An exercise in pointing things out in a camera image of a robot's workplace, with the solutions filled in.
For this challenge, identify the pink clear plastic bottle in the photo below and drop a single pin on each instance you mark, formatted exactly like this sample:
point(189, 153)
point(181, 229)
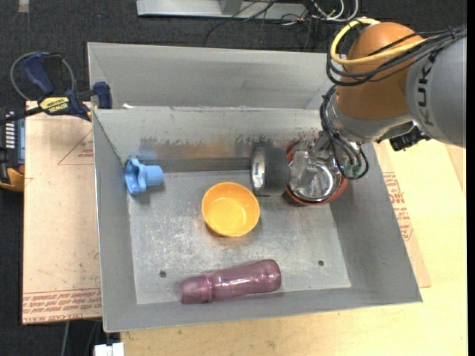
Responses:
point(237, 282)

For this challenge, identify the blue plastic nozzle piece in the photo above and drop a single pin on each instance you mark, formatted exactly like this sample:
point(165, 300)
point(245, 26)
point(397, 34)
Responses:
point(143, 175)

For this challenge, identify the red bowl with shiny inside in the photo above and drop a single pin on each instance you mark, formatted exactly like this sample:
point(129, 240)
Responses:
point(335, 191)

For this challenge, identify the grey tape roll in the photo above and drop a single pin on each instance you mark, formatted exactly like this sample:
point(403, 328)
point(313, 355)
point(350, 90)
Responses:
point(272, 171)

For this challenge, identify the orange plastic bowl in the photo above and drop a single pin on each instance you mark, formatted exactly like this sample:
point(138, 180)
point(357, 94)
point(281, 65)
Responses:
point(230, 210)

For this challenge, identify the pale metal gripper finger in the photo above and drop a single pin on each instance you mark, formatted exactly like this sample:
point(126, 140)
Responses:
point(301, 160)
point(308, 178)

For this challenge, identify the grey metal bin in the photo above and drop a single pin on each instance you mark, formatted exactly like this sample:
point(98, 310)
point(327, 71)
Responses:
point(230, 243)

